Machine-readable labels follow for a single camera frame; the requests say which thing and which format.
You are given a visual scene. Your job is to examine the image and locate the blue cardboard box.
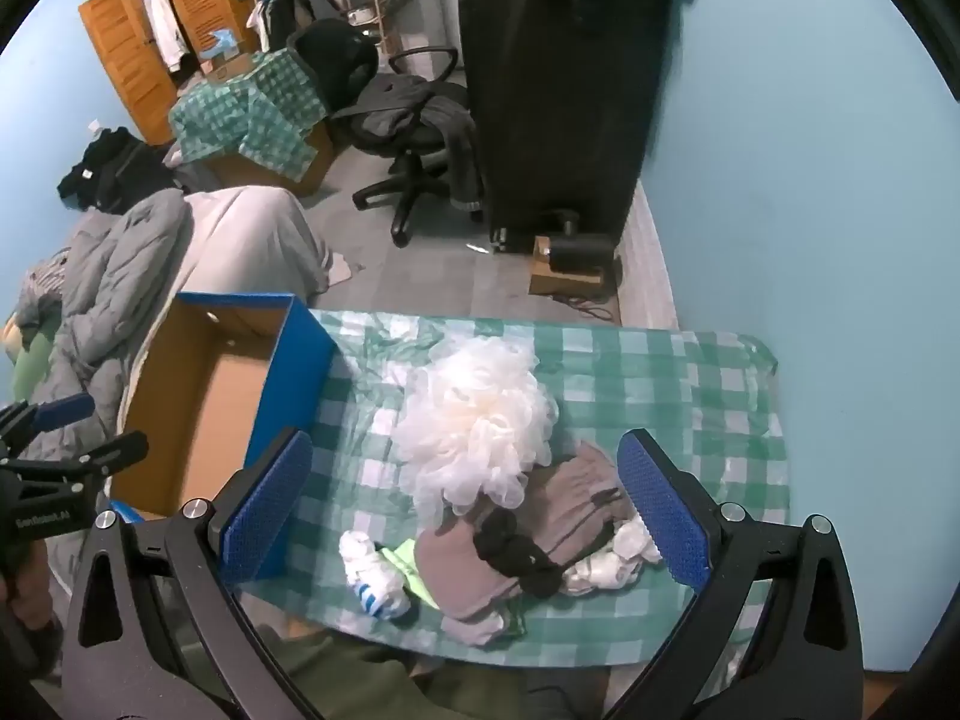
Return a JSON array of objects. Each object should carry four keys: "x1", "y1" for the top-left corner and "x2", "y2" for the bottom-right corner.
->
[{"x1": 109, "y1": 292, "x2": 338, "y2": 586}]

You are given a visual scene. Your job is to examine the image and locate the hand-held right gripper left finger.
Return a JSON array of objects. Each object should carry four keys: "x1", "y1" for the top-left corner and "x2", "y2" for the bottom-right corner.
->
[{"x1": 60, "y1": 427, "x2": 314, "y2": 720}]

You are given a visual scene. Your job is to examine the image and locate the grey puffer jacket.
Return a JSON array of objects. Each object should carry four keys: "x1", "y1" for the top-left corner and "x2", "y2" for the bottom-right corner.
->
[{"x1": 15, "y1": 187, "x2": 192, "y2": 466}]

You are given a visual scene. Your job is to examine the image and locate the white sock with blue stripes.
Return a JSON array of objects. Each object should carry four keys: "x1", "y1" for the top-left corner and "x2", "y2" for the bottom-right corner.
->
[{"x1": 339, "y1": 531, "x2": 412, "y2": 620}]

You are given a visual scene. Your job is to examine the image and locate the striped grey garment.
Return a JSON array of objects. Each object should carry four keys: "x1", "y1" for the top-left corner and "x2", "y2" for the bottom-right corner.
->
[{"x1": 19, "y1": 247, "x2": 76, "y2": 308}]

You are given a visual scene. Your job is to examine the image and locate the large brown cardboard box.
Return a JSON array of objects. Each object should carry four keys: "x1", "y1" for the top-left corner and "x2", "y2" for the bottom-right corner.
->
[{"x1": 199, "y1": 120, "x2": 338, "y2": 200}]

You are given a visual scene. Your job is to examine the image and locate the pale pink duvet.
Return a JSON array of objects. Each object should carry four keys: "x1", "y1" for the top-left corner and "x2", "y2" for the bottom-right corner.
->
[{"x1": 112, "y1": 186, "x2": 335, "y2": 421}]

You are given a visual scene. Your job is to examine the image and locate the person's olive trousers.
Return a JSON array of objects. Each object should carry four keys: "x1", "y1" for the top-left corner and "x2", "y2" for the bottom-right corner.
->
[{"x1": 247, "y1": 619, "x2": 610, "y2": 720}]

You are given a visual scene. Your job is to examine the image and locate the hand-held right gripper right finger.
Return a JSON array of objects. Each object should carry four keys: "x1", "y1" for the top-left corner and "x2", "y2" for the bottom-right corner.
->
[{"x1": 607, "y1": 427, "x2": 867, "y2": 720}]

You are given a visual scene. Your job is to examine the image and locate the green checked tablecloth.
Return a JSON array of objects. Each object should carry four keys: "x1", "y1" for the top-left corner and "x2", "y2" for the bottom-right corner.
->
[{"x1": 232, "y1": 307, "x2": 792, "y2": 672}]

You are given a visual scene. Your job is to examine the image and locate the small cardboard box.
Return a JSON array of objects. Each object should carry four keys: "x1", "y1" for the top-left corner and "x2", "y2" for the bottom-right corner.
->
[{"x1": 199, "y1": 30, "x2": 256, "y2": 85}]

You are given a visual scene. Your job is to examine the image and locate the person's left hand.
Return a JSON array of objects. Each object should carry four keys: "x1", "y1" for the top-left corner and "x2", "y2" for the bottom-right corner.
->
[{"x1": 4, "y1": 544, "x2": 55, "y2": 620}]

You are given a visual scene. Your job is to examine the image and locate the dark jacket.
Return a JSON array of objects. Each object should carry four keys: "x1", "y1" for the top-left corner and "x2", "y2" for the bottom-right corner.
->
[{"x1": 334, "y1": 79, "x2": 488, "y2": 222}]

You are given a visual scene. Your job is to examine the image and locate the black round device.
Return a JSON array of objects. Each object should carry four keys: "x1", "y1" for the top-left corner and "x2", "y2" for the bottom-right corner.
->
[{"x1": 547, "y1": 210, "x2": 620, "y2": 271}]

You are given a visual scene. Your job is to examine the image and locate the grey fleece mitten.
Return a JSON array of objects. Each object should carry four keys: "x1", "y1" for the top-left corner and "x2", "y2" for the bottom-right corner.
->
[
  {"x1": 517, "y1": 441, "x2": 642, "y2": 575},
  {"x1": 412, "y1": 516, "x2": 530, "y2": 647}
]

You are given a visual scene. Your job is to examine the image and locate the black floor cable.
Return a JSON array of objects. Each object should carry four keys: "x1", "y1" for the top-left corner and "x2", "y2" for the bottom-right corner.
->
[{"x1": 553, "y1": 291, "x2": 623, "y2": 325}]

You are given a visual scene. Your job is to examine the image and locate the black office chair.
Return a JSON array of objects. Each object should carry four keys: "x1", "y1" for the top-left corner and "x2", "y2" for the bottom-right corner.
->
[{"x1": 289, "y1": 19, "x2": 488, "y2": 248}]

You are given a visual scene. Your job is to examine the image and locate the white hanging shirt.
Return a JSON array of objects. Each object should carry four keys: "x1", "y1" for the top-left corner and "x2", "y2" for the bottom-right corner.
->
[{"x1": 142, "y1": 0, "x2": 190, "y2": 74}]

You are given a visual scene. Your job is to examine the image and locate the green checked cloth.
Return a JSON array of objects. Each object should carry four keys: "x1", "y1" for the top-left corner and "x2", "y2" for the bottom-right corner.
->
[{"x1": 169, "y1": 49, "x2": 331, "y2": 181}]

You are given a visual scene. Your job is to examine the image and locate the black fabric cabinet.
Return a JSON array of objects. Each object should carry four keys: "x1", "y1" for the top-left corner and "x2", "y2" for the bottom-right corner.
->
[{"x1": 457, "y1": 0, "x2": 702, "y2": 256}]

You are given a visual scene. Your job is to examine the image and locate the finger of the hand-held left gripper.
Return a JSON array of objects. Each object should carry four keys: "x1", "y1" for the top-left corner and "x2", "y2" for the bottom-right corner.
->
[
  {"x1": 0, "y1": 431, "x2": 149, "y2": 482},
  {"x1": 0, "y1": 392, "x2": 97, "y2": 442}
]

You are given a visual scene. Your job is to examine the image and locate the white mesh bath loofah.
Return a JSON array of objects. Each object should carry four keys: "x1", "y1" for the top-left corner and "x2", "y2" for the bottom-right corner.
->
[{"x1": 391, "y1": 334, "x2": 560, "y2": 522}]

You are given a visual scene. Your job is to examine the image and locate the white rolled sock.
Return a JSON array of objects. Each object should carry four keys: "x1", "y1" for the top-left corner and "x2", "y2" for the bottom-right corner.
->
[{"x1": 562, "y1": 517, "x2": 662, "y2": 597}]

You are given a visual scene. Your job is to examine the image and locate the light green cloth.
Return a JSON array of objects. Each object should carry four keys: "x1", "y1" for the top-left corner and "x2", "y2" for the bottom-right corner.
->
[{"x1": 379, "y1": 538, "x2": 445, "y2": 610}]

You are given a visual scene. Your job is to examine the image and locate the black scrunchie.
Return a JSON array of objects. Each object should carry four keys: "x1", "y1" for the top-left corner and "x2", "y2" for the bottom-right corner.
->
[{"x1": 472, "y1": 508, "x2": 569, "y2": 601}]

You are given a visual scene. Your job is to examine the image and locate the small brown wooden box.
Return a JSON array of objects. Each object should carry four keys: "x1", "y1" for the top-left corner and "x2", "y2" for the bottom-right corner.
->
[{"x1": 529, "y1": 236, "x2": 608, "y2": 297}]

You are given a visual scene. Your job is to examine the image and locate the black clothes pile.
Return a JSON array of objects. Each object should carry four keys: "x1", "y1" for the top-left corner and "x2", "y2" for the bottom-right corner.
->
[{"x1": 58, "y1": 127, "x2": 181, "y2": 215}]

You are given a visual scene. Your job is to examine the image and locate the wooden louvred wardrobe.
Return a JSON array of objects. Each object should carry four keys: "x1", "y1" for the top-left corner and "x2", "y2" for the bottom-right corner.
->
[{"x1": 79, "y1": 0, "x2": 260, "y2": 147}]

